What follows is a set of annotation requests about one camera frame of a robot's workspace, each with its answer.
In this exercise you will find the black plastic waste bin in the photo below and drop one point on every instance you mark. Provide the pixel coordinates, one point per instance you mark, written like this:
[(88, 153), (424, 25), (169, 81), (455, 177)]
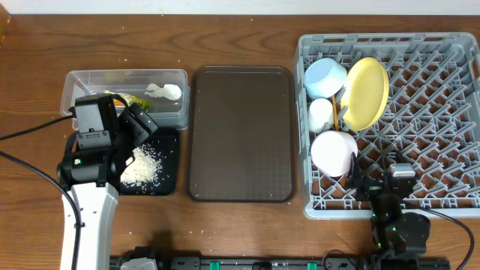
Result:
[(166, 140)]

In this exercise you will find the clear plastic waste bin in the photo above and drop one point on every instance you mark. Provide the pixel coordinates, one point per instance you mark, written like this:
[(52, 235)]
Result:
[(166, 113)]

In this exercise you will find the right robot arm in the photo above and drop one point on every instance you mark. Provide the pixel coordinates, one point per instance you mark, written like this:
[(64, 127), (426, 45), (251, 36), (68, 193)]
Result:
[(401, 237)]

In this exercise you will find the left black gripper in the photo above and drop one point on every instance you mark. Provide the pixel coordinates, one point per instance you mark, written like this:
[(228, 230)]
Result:
[(139, 132)]

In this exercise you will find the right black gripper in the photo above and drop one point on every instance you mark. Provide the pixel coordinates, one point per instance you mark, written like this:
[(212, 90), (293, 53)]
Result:
[(370, 188)]

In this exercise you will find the grey plastic dishwasher rack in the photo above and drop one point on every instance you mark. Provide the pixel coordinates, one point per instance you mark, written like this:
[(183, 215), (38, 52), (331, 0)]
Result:
[(431, 116)]

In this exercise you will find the green orange snack wrapper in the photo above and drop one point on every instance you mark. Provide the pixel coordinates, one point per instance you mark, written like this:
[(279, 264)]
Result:
[(131, 99)]

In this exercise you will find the dark brown serving tray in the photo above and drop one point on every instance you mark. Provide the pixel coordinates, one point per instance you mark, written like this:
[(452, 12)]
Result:
[(242, 135)]

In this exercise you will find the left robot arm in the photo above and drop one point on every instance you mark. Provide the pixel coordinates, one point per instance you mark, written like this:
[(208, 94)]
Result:
[(95, 156)]

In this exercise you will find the white tissue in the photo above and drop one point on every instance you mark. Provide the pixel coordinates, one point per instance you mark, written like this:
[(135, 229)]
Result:
[(169, 91)]

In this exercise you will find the pile of white rice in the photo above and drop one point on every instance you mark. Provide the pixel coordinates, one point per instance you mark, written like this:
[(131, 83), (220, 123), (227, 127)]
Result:
[(147, 169)]

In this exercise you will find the pink small plate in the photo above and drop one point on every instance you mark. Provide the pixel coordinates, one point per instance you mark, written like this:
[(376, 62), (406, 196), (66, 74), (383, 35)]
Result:
[(331, 152)]

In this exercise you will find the white paper cup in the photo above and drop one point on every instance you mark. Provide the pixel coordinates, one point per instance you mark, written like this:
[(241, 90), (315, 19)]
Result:
[(320, 114)]

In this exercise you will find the yellow plastic plate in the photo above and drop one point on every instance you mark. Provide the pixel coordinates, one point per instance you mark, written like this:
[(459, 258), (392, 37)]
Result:
[(366, 94)]

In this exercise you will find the light blue bowl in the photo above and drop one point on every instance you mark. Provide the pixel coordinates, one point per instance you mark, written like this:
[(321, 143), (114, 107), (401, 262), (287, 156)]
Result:
[(324, 78)]

